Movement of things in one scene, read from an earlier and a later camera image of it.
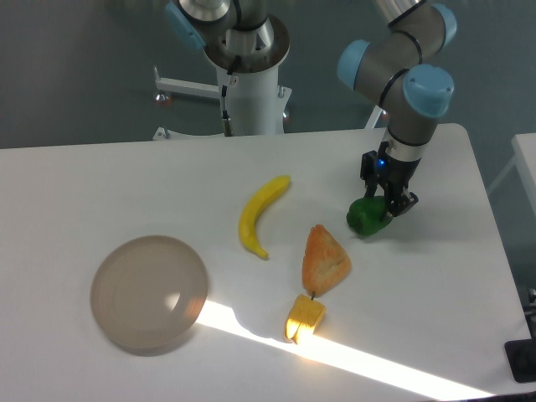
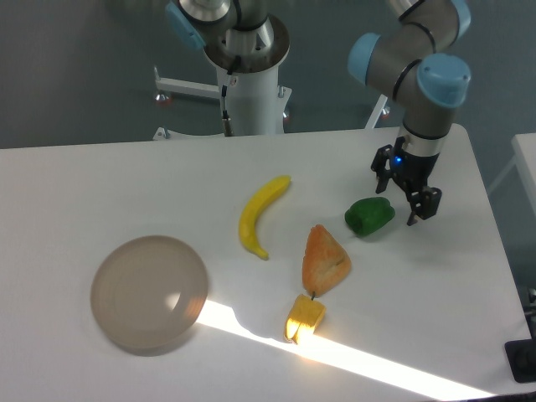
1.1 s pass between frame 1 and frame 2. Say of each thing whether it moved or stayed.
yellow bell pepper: stayed
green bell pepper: stayed
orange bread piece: stayed
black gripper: moved
